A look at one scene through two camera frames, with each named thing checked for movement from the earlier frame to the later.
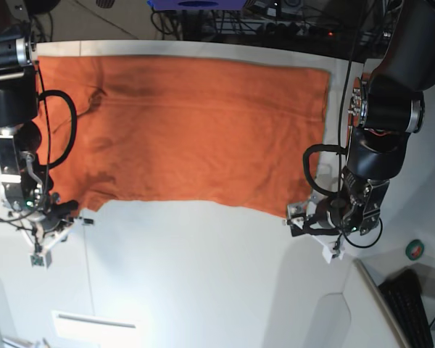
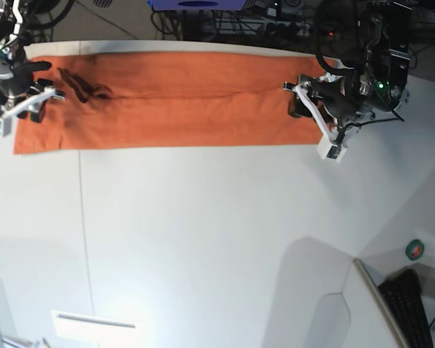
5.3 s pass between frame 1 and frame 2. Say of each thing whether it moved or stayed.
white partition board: stayed
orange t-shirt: moved
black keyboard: stayed
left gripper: moved
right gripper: moved
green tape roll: stayed
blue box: stayed
